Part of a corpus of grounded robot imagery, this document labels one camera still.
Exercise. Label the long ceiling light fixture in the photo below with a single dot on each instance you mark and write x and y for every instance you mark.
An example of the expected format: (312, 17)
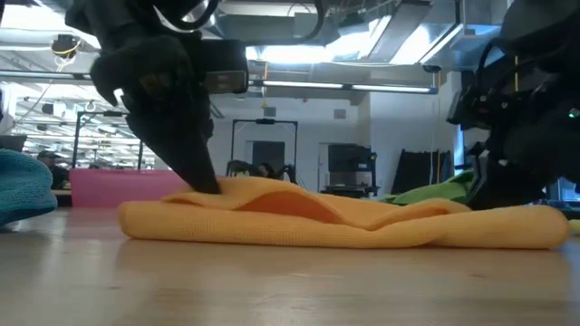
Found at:
(362, 87)
(45, 75)

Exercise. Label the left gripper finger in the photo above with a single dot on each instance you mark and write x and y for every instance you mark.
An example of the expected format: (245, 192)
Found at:
(181, 154)

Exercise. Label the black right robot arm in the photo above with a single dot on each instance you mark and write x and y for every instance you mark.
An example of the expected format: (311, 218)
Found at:
(544, 27)

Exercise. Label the black hanging curtain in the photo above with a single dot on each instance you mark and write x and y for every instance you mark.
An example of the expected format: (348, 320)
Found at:
(417, 172)

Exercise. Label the green microfiber towel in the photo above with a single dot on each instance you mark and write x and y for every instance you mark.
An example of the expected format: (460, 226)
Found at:
(430, 192)

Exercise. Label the crumpled teal microfiber towel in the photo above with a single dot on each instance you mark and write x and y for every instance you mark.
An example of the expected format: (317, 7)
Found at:
(22, 190)

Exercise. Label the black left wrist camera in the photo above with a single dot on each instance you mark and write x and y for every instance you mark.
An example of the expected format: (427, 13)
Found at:
(222, 63)

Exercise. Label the person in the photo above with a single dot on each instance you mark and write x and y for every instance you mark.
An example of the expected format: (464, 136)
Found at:
(263, 169)
(52, 169)

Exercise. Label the pink plastic basket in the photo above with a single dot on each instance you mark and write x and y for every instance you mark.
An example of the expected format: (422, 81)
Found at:
(113, 188)

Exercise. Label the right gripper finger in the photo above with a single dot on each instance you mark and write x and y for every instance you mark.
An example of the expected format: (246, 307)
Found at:
(503, 190)

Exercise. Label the silver ventilation duct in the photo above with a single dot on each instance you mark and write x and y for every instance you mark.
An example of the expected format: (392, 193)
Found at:
(408, 31)

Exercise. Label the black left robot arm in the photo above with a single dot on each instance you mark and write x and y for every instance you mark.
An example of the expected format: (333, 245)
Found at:
(113, 18)

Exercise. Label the black background robot arm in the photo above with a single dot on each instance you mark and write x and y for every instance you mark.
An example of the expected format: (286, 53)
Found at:
(235, 167)
(287, 173)

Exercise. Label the orange microfiber towel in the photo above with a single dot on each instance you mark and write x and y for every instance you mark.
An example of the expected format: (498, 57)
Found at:
(317, 226)

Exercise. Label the black background cabinet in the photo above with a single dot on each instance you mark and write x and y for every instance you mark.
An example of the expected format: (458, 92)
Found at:
(349, 163)

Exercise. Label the black background workstation frame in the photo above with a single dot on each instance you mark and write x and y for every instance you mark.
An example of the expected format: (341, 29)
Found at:
(90, 113)
(265, 121)

